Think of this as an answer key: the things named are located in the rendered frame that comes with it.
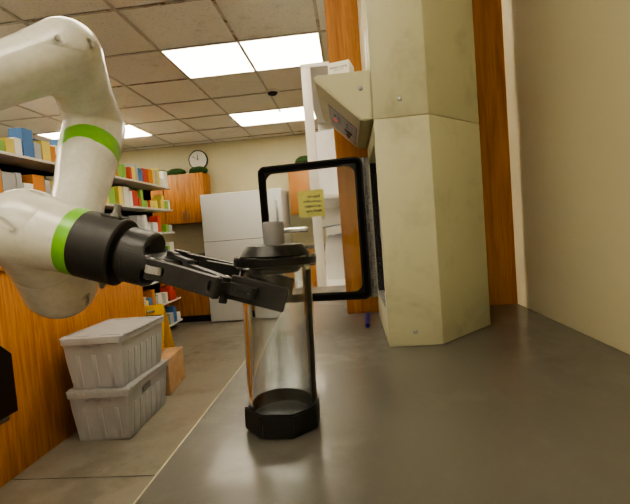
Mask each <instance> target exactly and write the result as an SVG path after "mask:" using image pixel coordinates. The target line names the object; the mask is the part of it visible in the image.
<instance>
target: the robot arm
mask: <svg viewBox="0 0 630 504"><path fill-rule="evenodd" d="M46 96H52V97H54V99H55V101H56V104H57V106H58V110H59V113H60V117H61V120H62V126H61V131H60V135H59V140H58V145H57V152H56V159H55V168H54V178H53V185H52V191H51V195H49V194H47V193H45V192H42V191H39V190H34V189H26V188H21V189H12V190H8V191H5V192H2V193H0V267H1V268H2V269H3V270H4V271H5V273H6V274H7V275H8V276H9V278H10V279H11V280H12V282H13V283H14V285H15V287H16V288H17V290H18V292H19V294H20V296H21V298H22V300H23V302H24V303H25V305H26V306H27V307H28V308H29V309H30V310H31V311H33V312H34V313H36V314H38V315H40V316H42V317H46V318H50V319H64V318H69V317H72V316H75V315H77V314H79V313H81V312H82V311H84V310H85V309H86V308H87V307H88V306H89V305H90V304H91V303H92V301H93V300H94V298H95V296H96V293H97V290H98V283H99V286H100V287H99V288H101V289H104V287H105V286H106V284H108V285H112V286H116V285H119V284H120V283H122V282H126V283H130V284H134V285H138V286H143V287H145V286H149V285H150V284H152V283H153V282H154V281H157V282H161V283H164V284H168V285H171V286H174V287H177V288H180V289H184V290H187V291H190V292H193V293H197V294H200V295H203V296H206V297H209V298H211V299H218V298H219V302H218V303H222V304H226V303H227V299H230V300H234V301H238V302H242V303H246V304H250V305H254V306H258V307H262V308H266V309H270V310H274V311H278V312H283V311H284V308H285V304H286V299H287V295H288V291H289V288H287V287H283V286H279V285H275V284H270V283H266V282H263V281H259V280H255V279H250V278H246V277H242V276H241V274H240V271H241V270H240V269H235V268H234V262H230V261H225V260H221V259H216V258H211V257H206V256H202V255H198V254H194V253H191V252H186V251H184V250H179V249H175V251H172V250H166V246H165V245H166V243H165V239H164V237H163V236H162V235H161V234H160V233H158V232H154V231H150V230H146V229H142V228H139V227H138V225H137V223H136V222H135V221H134V220H131V218H129V217H128V216H127V217H124V216H122V213H121V210H122V205H121V204H117V203H115V204H114V209H113V211H112V213H105V212H104V210H105V206H106V202H107V199H108V195H109V192H110V189H111V186H112V183H113V181H114V178H115V174H116V171H117V168H118V164H119V161H120V157H121V153H122V148H123V143H124V138H125V123H124V120H123V118H122V115H121V113H120V110H119V108H118V105H117V103H116V100H115V98H114V96H113V92H112V89H111V85H110V81H109V78H108V73H107V69H106V65H105V60H104V54H103V50H102V47H101V45H100V42H99V41H98V39H97V37H96V36H95V35H94V33H93V32H92V31H91V30H90V29H89V28H88V27H86V26H85V25H84V24H82V23H81V22H79V21H77V20H75V19H72V18H69V17H64V16H52V17H48V18H45V19H43V20H41V21H38V22H36V23H34V24H32V25H30V26H28V27H26V28H23V29H21V30H19V31H17V32H15V33H13V34H10V35H8V36H5V37H3V38H0V111H1V110H4V109H7V108H10V107H13V106H16V105H19V104H22V103H26V102H29V101H32V100H36V99H39V98H42V97H46ZM239 274H240V276H239Z"/></svg>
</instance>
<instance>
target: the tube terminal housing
mask: <svg viewBox="0 0 630 504"><path fill-rule="evenodd" d="M364 29H365V39H366V53H367V70H369V72H370V75H371V90H372V104H373V118H374V119H373V123H372V128H371V132H370V137H369V141H368V146H367V151H368V160H369V174H370V163H376V173H377V187H378V201H379V206H380V219H381V234H382V240H381V244H382V258H383V272H384V287H385V301H386V308H385V306H384V304H383V302H382V299H381V297H380V295H379V291H383V290H378V305H379V316H380V319H381V322H382V325H383V328H384V331H385V334H386V337H387V340H388V343H389V346H390V347H398V346H417V345H435V344H444V343H447V342H449V341H452V340H454V339H457V338H459V337H461V336H464V335H466V334H469V333H471V332H474V331H476V330H478V329H481V328H483V327H486V326H488V325H490V324H491V322H490V305H489V288H488V270H487V253H486V236H485V218H484V201H483V184H482V166H481V149H480V132H479V116H478V99H477V81H476V64H475V47H474V29H473V12H472V0H361V19H360V38H359V39H360V53H361V67H362V71H365V70H366V64H365V50H364Z"/></svg>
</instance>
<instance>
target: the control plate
mask: <svg viewBox="0 0 630 504"><path fill-rule="evenodd" d="M328 108H329V114H330V119H331V125H333V126H334V127H335V128H336V129H337V130H338V131H340V132H341V133H342V134H343V135H344V136H345V137H347V135H346V133H347V132H346V131H345V129H346V123H347V124H348V125H349V126H348V127H349V128H347V129H349V130H348V132H350V133H351V134H352V136H351V135H350V137H349V138H350V139H349V138H348V137H347V138H348V139H349V140H350V141H351V142H353V143H354V144H355V145H356V133H357V128H355V127H354V126H353V125H352V124H351V123H350V122H348V121H347V120H346V119H345V118H344V117H342V116H341V115H340V114H339V113H338V112H337V111H335V110H334V109H333V108H332V107H331V106H329V105H328ZM334 114H335V115H336V116H337V117H335V116H334ZM334 118H335V119H336V120H337V121H335V119H334ZM347 134H348V133H347Z"/></svg>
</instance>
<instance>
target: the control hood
mask: <svg viewBox="0 0 630 504"><path fill-rule="evenodd" d="M314 82H315V86H316V90H317V94H318V98H319V102H320V106H321V110H322V115H323V119H324V120H325V121H326V122H327V123H328V124H329V125H330V126H332V127H333V128H334V129H335V130H336V131H338V130H337V129H336V128H335V127H334V126H333V125H331V119H330V114H329V108H328V105H329V106H331V107H332V108H333V109H334V110H335V111H337V112H338V113H339V114H340V115H341V116H342V117H344V118H345V119H346V120H347V121H348V122H350V123H351V124H352V125H353V126H354V127H355V128H357V133H356V145H355V144H354V143H353V142H351V141H350V140H349V139H348V138H347V137H345V136H344V135H343V134H342V133H341V132H340V131H338V132H339V133H340V134H341V135H342V136H343V137H345V138H346V139H347V140H348V141H349V142H351V143H352V144H353V145H354V146H355V147H356V148H359V149H365V148H366V147H367V146H368V141H369V137H370V132H371V128H372V123H373V119H374V118H373V104H372V90H371V75H370V72H369V70H365V71H356V72H347V73H338V74H329V75H320V76H315V78H314Z"/></svg>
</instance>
